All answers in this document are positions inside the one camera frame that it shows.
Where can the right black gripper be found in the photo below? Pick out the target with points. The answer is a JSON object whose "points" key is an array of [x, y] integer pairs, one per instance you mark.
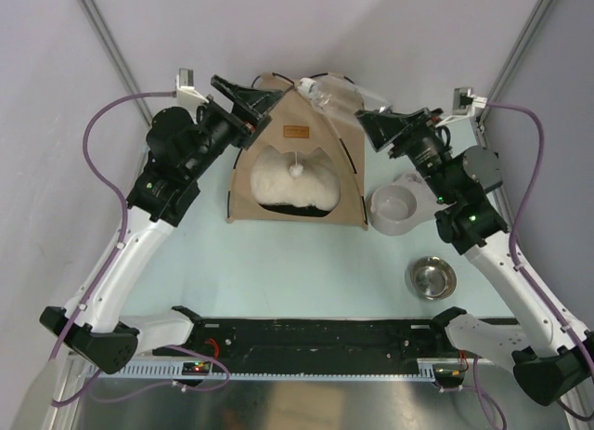
{"points": [[383, 128]]}

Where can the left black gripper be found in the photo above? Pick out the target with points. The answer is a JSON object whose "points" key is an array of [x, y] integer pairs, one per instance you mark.
{"points": [[254, 104]]}

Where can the clear plastic water bottle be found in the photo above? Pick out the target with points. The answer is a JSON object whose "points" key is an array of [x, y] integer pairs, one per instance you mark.
{"points": [[339, 99]]}

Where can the black tent pole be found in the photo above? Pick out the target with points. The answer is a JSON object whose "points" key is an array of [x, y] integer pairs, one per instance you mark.
{"points": [[343, 170], [274, 80]]}

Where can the white fluffy cushion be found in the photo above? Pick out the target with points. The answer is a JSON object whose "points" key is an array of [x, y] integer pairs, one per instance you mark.
{"points": [[318, 186]]}

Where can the stainless steel pet bowl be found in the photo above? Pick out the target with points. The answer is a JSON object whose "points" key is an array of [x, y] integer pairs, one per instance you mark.
{"points": [[431, 278]]}

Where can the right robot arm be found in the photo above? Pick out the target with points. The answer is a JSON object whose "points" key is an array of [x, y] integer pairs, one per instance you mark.
{"points": [[553, 351]]}

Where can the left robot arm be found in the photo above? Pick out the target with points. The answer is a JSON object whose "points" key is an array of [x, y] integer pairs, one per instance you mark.
{"points": [[183, 142]]}

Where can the grey double pet feeder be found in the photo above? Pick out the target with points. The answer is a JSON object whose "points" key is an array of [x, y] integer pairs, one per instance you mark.
{"points": [[397, 208]]}

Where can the white pompom toy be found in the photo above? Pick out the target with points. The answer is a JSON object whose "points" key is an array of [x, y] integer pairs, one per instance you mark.
{"points": [[296, 170]]}

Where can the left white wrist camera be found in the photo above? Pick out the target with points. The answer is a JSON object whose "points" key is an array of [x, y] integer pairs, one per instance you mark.
{"points": [[186, 94]]}

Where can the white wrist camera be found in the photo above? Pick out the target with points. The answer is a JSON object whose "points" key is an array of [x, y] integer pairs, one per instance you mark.
{"points": [[465, 105], [186, 94]]}

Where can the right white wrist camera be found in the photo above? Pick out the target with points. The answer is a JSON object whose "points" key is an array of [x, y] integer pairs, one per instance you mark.
{"points": [[465, 105]]}

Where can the left aluminium frame post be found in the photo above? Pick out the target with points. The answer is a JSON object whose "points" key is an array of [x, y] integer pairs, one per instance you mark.
{"points": [[106, 39]]}

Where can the aluminium frame post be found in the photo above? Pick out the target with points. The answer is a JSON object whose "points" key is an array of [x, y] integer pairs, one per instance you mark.
{"points": [[533, 25], [106, 39]]}

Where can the right aluminium frame post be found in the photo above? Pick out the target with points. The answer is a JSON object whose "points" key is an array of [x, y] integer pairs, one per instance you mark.
{"points": [[533, 25]]}

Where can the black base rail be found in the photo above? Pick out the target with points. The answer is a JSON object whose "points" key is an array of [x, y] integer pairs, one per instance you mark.
{"points": [[318, 343]]}

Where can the white slotted cable duct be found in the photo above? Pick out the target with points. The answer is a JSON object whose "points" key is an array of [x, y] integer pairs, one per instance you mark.
{"points": [[195, 369]]}

